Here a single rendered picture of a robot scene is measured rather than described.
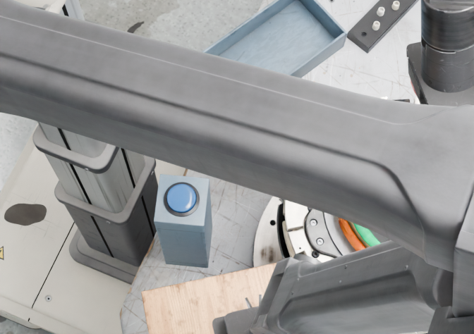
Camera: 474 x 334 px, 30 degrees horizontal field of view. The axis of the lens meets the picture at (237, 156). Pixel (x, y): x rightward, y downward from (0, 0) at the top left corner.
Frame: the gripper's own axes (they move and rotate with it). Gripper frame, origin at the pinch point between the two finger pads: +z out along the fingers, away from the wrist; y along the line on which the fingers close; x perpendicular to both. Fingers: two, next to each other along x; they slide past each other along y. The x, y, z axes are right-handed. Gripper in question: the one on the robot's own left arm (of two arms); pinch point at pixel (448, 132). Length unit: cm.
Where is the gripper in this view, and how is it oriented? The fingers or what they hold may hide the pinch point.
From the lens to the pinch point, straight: 97.2
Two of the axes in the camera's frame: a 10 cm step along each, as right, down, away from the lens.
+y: -1.4, -7.5, 6.5
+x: -9.8, 2.1, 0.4
